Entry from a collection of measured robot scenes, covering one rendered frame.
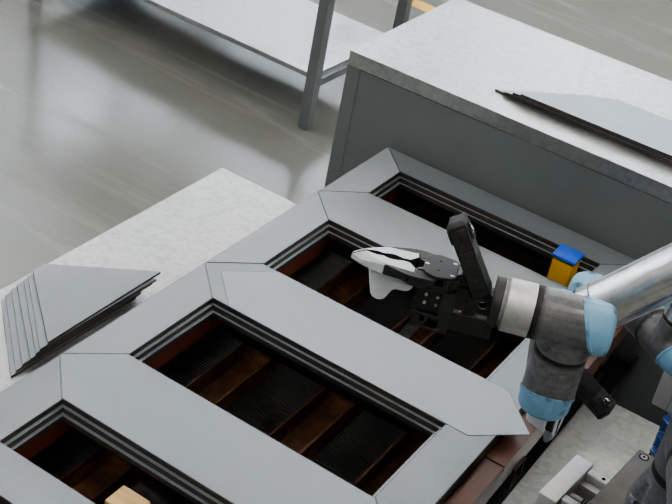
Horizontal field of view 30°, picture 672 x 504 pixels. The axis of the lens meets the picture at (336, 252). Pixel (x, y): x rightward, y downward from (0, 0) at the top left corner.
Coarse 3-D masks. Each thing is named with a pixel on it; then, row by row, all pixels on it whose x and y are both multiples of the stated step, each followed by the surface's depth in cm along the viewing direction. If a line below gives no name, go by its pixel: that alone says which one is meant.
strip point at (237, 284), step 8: (224, 272) 268; (232, 272) 269; (240, 272) 269; (248, 272) 270; (256, 272) 270; (264, 272) 271; (272, 272) 271; (224, 280) 266; (232, 280) 266; (240, 280) 267; (248, 280) 267; (256, 280) 268; (264, 280) 268; (232, 288) 264; (240, 288) 264; (248, 288) 265; (232, 296) 261; (240, 296) 262; (232, 304) 259
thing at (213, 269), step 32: (384, 192) 313; (416, 192) 317; (480, 224) 310; (512, 224) 306; (288, 256) 281; (224, 288) 263; (192, 320) 255; (224, 320) 259; (160, 352) 248; (288, 352) 253; (512, 352) 266; (352, 384) 247; (64, 416) 226; (416, 416) 241; (128, 448) 220; (160, 480) 218; (192, 480) 215
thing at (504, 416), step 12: (504, 396) 249; (492, 408) 245; (504, 408) 246; (516, 408) 246; (492, 420) 242; (504, 420) 242; (516, 420) 243; (480, 432) 238; (492, 432) 239; (504, 432) 239
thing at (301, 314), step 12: (300, 300) 264; (312, 300) 265; (324, 300) 266; (288, 312) 260; (300, 312) 261; (312, 312) 261; (324, 312) 262; (264, 324) 255; (276, 324) 256; (288, 324) 257; (300, 324) 257; (312, 324) 258; (288, 336) 253
